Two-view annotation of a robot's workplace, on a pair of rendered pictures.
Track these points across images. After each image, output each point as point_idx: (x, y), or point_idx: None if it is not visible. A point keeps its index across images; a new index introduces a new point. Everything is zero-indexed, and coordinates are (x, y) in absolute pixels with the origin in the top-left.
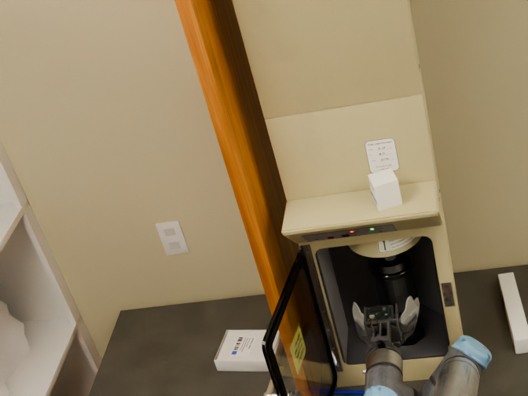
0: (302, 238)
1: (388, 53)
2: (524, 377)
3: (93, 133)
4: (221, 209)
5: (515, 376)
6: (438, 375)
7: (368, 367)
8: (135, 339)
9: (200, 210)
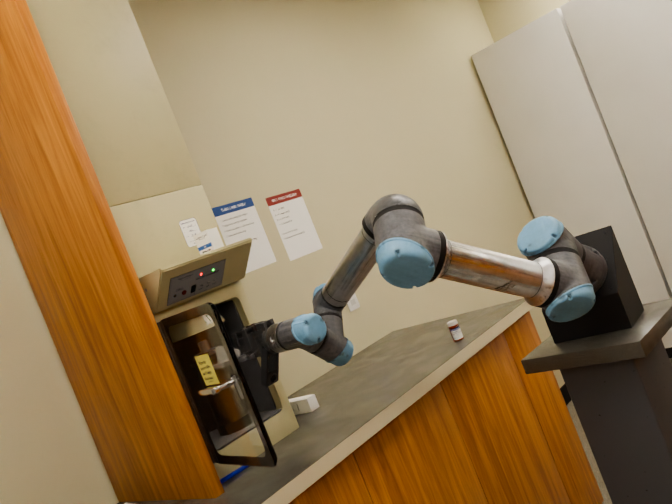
0: (167, 290)
1: (175, 155)
2: (331, 407)
3: None
4: (4, 444)
5: (326, 410)
6: (321, 309)
7: (275, 330)
8: None
9: None
